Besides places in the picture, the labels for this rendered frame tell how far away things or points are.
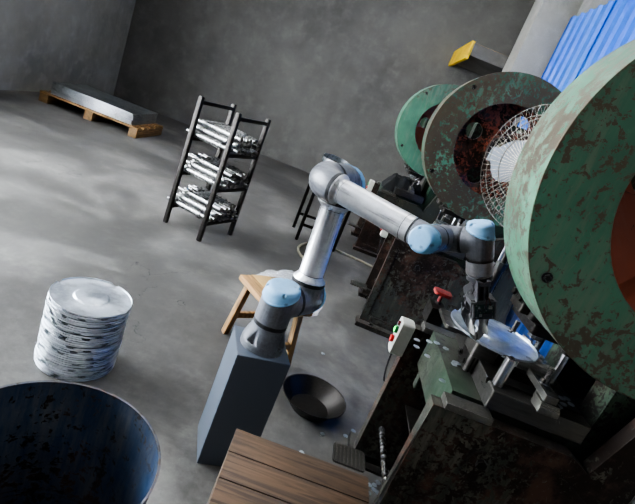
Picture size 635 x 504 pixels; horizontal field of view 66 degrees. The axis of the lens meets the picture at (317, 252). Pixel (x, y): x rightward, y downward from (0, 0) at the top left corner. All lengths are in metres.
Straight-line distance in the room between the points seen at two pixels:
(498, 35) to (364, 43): 1.98
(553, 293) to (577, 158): 0.28
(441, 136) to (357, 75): 5.34
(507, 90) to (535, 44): 3.90
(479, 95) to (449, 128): 0.22
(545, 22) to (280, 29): 3.75
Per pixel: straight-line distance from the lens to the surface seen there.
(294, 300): 1.55
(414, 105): 4.52
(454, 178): 2.85
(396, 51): 8.12
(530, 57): 6.74
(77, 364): 2.03
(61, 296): 2.00
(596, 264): 1.15
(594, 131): 1.09
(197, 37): 8.52
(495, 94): 2.87
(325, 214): 1.59
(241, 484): 1.34
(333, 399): 2.35
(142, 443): 1.24
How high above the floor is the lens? 1.28
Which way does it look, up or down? 17 degrees down
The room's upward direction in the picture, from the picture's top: 22 degrees clockwise
